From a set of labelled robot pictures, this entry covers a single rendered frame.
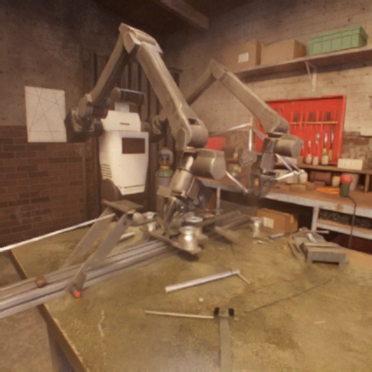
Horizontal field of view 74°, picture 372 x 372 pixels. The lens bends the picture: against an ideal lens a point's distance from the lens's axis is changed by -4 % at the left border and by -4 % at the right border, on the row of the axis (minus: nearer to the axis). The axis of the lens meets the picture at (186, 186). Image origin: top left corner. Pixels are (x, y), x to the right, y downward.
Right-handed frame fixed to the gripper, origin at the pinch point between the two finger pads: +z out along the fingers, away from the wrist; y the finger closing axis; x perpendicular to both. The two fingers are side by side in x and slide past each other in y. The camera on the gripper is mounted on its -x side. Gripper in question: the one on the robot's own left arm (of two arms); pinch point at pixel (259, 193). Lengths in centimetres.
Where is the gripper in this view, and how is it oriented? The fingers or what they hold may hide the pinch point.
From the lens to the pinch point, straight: 94.0
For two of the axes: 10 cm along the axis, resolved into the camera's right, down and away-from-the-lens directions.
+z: -1.9, 9.7, 1.4
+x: 9.6, 1.6, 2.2
